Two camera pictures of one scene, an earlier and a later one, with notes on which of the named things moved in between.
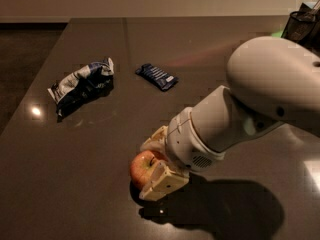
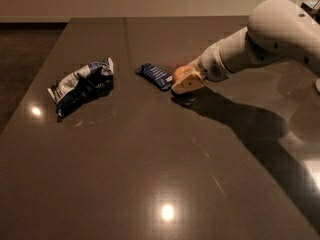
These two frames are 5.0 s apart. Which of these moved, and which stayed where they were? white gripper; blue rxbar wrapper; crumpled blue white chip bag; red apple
Moved: red apple; white gripper
Stayed: crumpled blue white chip bag; blue rxbar wrapper
